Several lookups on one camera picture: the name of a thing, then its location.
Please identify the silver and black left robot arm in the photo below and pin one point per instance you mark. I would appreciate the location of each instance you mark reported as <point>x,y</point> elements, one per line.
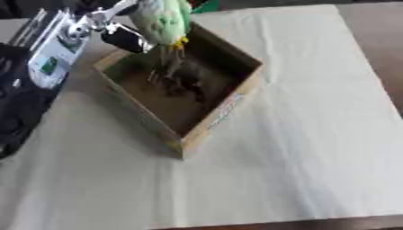
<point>47,63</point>

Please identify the tan cardboard box brown inside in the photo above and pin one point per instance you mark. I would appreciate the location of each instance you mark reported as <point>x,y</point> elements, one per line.
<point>220,113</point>

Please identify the green bag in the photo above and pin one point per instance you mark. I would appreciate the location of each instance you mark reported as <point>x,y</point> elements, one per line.
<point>207,6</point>

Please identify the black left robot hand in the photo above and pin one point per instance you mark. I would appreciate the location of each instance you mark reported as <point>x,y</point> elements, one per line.
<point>123,39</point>

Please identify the green soft toy bird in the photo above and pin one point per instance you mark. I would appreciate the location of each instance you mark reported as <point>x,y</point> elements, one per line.
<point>162,21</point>

